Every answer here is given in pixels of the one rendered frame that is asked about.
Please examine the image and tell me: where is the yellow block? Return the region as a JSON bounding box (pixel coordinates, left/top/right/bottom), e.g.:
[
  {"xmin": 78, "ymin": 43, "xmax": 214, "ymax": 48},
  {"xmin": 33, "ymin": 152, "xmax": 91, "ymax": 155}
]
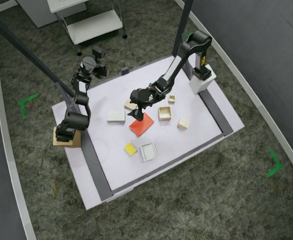
[{"xmin": 124, "ymin": 143, "xmax": 136, "ymax": 155}]

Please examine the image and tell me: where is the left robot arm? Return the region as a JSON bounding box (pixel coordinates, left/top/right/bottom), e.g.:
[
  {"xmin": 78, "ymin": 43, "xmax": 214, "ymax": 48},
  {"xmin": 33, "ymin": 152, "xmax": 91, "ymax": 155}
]
[{"xmin": 129, "ymin": 29, "xmax": 212, "ymax": 106}]

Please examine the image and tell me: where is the red flat rectangular slab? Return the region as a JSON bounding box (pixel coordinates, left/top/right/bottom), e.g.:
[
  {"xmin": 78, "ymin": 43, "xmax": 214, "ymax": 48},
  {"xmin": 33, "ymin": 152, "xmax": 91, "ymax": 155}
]
[{"xmin": 129, "ymin": 112, "xmax": 155, "ymax": 137}]

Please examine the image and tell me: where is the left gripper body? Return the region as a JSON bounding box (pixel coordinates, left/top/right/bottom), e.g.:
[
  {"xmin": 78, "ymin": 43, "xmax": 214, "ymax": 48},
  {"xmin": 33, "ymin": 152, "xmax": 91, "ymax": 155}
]
[{"xmin": 132, "ymin": 88, "xmax": 153, "ymax": 122}]

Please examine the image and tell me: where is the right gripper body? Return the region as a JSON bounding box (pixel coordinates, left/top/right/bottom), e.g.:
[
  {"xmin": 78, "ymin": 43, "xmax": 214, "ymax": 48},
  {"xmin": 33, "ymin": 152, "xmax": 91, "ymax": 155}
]
[{"xmin": 92, "ymin": 45, "xmax": 104, "ymax": 80}]

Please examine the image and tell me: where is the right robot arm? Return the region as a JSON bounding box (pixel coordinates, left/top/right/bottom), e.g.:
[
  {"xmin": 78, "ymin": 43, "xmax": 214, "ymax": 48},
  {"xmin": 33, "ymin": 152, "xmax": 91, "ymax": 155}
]
[{"xmin": 55, "ymin": 56, "xmax": 109, "ymax": 143}]

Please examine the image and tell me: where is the grey open bin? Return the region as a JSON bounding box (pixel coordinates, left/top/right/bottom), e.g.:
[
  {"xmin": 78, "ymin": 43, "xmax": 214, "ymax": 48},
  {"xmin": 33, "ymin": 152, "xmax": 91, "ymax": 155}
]
[{"xmin": 140, "ymin": 142, "xmax": 158, "ymax": 161}]

